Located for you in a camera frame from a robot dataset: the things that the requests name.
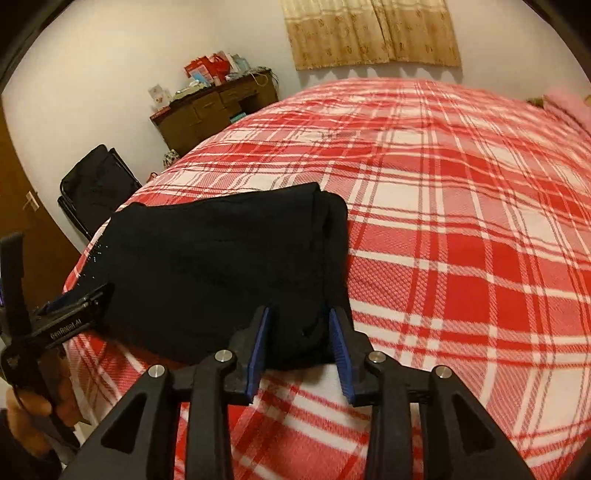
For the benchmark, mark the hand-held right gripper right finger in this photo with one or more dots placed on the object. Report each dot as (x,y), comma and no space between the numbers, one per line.
(342,360)

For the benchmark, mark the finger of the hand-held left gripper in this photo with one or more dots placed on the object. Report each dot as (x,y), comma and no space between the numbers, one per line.
(99,291)
(92,313)

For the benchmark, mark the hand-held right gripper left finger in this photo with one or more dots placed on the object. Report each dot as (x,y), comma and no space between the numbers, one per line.
(258,355)

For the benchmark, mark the black pants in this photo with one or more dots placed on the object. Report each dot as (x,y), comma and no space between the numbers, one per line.
(207,267)

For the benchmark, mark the person's left hand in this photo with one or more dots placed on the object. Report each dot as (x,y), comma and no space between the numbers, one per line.
(34,405)

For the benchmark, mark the brown wooden door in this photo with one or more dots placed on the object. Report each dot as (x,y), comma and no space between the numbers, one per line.
(46,267)

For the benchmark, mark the black folding chair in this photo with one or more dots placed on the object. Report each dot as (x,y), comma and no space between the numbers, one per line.
(97,184)

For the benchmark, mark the floral bag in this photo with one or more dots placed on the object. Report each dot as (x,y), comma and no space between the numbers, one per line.
(170,158)

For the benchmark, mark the red plaid blanket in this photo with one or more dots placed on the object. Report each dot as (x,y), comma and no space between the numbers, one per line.
(461,230)

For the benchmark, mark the brown wooden desk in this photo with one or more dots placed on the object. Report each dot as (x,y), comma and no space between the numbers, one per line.
(203,115)

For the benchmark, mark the white greeting card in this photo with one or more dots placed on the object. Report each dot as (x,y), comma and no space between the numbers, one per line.
(159,93)

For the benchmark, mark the teal box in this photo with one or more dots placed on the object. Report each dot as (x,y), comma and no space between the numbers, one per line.
(237,117)

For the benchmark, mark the red gift bag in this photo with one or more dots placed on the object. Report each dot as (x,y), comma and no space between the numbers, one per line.
(220,67)
(199,71)

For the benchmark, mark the pale blue gift bag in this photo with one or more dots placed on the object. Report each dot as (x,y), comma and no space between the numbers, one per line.
(239,63)

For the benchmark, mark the beige patterned curtain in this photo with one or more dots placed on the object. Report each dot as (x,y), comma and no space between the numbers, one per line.
(369,32)

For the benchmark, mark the pink pillow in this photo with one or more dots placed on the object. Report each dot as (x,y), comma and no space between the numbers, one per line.
(570,108)

